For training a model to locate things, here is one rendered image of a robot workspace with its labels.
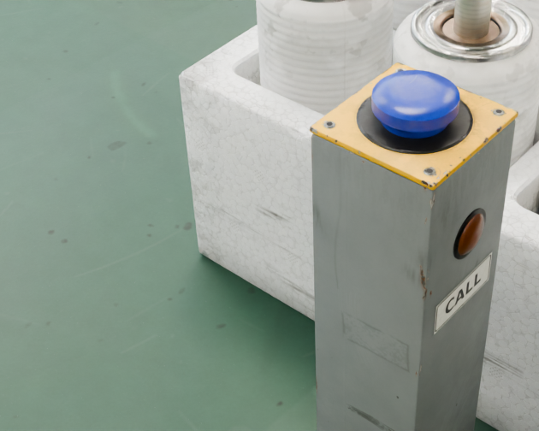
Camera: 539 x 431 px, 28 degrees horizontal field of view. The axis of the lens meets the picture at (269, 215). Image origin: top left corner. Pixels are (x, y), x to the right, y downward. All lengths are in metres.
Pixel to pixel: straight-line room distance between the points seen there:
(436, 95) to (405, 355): 0.14
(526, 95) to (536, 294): 0.12
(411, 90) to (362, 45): 0.24
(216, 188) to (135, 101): 0.28
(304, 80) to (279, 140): 0.04
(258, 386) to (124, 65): 0.46
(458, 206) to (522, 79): 0.19
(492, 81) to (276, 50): 0.16
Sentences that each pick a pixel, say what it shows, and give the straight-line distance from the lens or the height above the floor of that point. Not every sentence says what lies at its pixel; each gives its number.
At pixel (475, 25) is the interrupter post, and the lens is 0.68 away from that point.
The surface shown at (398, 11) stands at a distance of 0.83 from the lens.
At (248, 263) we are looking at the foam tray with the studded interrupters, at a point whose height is 0.02.
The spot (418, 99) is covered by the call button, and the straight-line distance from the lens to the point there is 0.49.
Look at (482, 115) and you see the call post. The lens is 0.51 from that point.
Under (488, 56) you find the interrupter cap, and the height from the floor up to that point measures 0.25.
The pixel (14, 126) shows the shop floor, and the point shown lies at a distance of 1.08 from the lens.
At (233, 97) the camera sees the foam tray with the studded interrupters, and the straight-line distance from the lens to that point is 0.76.
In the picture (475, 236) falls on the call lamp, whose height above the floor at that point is 0.26.
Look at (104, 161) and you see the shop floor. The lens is 1.01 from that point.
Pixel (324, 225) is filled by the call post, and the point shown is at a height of 0.26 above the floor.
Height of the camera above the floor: 0.61
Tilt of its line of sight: 41 degrees down
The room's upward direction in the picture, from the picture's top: 3 degrees counter-clockwise
